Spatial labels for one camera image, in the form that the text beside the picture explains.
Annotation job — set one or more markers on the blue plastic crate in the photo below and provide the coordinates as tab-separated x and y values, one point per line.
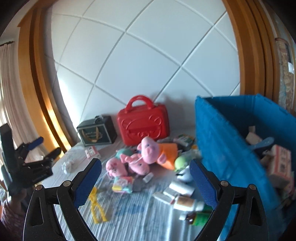
222	124

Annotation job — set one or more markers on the white plastic bag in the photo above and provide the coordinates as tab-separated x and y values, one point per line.
72	159

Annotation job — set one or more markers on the white medicine bottle green cap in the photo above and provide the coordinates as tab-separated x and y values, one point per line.
188	204

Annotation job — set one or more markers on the blue plastic toy tongs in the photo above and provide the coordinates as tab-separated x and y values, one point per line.
265	144

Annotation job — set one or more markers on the brown bottle green label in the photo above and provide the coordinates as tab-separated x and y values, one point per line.
195	218

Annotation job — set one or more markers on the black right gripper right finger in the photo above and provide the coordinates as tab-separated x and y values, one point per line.
250	219

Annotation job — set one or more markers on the dark green gift box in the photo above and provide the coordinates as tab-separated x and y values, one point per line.
97	131

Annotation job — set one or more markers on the small red white box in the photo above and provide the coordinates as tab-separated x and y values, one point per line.
91	152

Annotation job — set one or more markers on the small white pink box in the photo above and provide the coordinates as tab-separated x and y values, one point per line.
163	198

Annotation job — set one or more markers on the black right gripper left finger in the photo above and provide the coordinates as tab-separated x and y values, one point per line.
41	221

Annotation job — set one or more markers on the rolled patterned carpet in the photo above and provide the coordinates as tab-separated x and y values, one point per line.
286	98

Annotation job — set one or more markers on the green round plush toy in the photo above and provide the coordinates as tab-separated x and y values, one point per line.
182	162

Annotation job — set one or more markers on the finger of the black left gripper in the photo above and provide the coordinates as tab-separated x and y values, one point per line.
53	155

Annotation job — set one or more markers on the small white medicine box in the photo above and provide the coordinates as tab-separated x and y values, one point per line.
170	193

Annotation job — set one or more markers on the pink white tissue pack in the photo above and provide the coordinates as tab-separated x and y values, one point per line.
279	167

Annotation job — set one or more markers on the pink pig plush orange dress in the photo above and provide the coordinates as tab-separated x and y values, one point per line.
163	154

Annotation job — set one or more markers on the dark small box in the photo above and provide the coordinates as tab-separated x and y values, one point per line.
184	140

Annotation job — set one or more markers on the red toy suitcase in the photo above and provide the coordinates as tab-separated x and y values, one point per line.
143	118

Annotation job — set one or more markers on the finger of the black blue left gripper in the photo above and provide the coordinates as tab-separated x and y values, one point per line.
30	146

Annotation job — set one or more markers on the colourful snack packet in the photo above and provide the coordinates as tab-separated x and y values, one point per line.
123	184

